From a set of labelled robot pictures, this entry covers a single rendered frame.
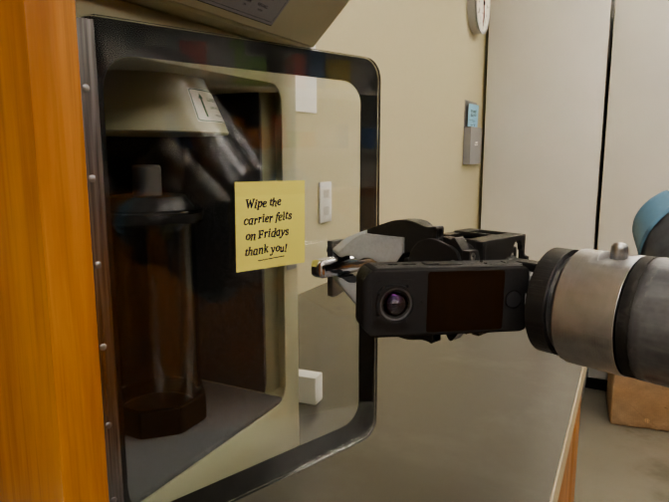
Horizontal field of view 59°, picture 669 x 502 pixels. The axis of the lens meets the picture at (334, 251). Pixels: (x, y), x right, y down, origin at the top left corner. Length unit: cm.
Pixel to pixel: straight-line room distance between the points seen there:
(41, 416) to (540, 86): 323
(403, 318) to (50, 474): 22
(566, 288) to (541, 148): 304
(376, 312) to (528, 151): 307
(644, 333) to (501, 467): 41
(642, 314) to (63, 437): 32
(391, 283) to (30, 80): 23
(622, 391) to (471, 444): 244
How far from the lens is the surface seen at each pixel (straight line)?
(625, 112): 339
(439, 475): 72
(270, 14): 59
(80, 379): 36
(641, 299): 37
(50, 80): 33
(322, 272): 50
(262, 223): 52
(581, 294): 38
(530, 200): 343
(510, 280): 40
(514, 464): 76
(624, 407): 324
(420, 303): 38
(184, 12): 53
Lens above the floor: 130
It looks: 9 degrees down
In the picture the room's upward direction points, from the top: straight up
